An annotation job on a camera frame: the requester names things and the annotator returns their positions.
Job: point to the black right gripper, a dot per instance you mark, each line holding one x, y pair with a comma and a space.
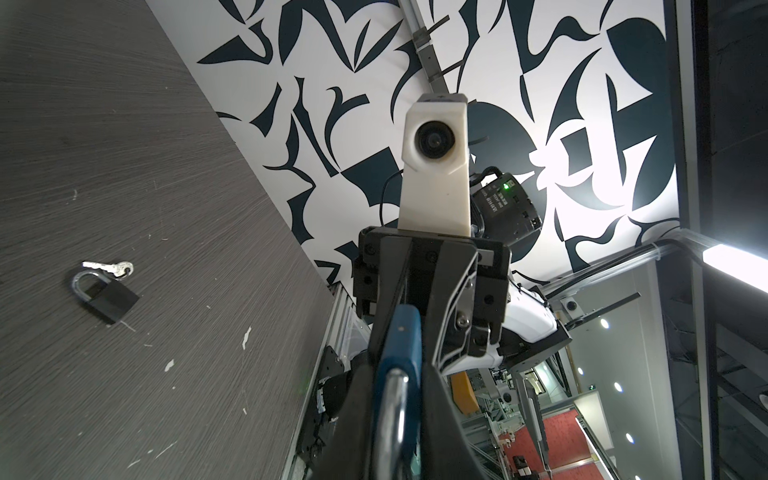
459, 286

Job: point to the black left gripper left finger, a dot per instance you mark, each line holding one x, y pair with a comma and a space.
348, 456

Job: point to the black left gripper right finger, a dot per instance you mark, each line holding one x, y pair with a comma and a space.
445, 453

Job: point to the grey wall hook rail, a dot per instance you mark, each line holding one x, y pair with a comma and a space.
421, 37

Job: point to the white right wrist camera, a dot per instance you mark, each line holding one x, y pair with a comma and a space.
435, 194

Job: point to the small black padlock locked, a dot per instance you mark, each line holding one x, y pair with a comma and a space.
108, 298

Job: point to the blue padlock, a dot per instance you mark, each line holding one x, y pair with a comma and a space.
397, 395

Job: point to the silver keys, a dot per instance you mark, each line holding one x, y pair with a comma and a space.
118, 270

